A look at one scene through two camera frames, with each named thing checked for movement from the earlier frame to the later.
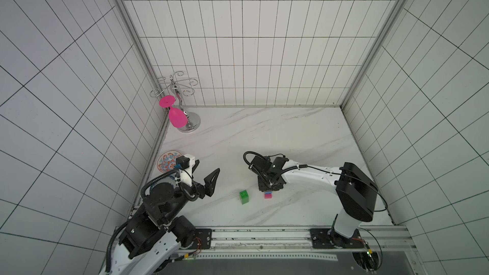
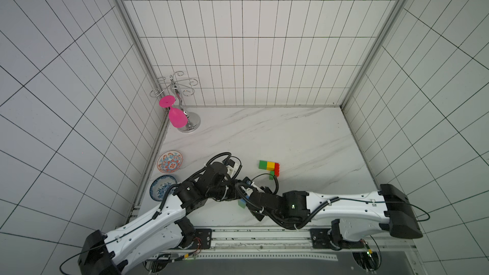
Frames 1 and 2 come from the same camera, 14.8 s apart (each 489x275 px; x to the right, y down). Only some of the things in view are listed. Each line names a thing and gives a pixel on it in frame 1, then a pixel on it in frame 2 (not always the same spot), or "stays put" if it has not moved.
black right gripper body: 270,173 to 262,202
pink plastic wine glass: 177,118 stays put
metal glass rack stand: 193,123 stays put
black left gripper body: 197,189 to 226,191
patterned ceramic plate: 167,160 stays put
